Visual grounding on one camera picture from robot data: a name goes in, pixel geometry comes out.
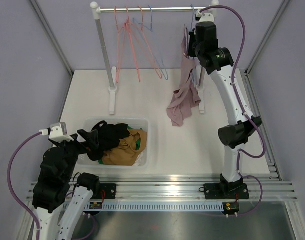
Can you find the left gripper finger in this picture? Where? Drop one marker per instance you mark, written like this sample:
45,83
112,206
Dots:
91,139
65,140

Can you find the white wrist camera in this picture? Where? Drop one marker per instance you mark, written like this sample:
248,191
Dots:
58,131
204,16

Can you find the green tank top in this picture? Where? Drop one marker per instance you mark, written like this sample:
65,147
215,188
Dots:
125,154

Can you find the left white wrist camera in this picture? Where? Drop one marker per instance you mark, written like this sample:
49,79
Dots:
58,131

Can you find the white slotted cable duct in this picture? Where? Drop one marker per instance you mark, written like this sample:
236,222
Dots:
120,206

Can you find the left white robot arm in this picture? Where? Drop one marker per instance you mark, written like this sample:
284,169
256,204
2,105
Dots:
57,168

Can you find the aluminium mounting rail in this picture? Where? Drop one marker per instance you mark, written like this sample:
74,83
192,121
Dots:
185,188

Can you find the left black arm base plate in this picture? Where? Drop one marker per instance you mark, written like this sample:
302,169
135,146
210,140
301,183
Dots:
106,190

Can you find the white plastic basket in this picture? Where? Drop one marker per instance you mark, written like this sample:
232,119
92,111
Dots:
132,122

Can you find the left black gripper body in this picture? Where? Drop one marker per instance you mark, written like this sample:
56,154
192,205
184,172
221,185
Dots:
74,149

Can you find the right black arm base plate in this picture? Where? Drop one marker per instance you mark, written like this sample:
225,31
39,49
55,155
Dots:
212,191

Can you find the blue hanger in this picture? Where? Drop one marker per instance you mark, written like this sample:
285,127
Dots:
192,20
154,44

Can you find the white metal clothes rack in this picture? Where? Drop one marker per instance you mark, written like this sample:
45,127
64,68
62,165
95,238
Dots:
111,71

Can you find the pink tank top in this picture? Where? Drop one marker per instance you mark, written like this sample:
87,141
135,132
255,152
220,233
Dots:
186,97

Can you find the brown tank top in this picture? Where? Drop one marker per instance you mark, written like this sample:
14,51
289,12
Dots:
138,133

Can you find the white tank top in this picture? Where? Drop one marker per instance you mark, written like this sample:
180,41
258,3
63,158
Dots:
140,161

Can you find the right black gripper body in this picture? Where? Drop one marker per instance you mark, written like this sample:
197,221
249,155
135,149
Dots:
192,44

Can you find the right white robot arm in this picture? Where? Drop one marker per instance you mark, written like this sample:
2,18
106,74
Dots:
219,65

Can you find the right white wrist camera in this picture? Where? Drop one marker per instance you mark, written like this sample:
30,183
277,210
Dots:
204,16

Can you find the black tank top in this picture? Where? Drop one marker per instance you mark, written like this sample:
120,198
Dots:
109,136

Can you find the pink wire hanger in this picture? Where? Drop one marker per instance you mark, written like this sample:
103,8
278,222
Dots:
121,41

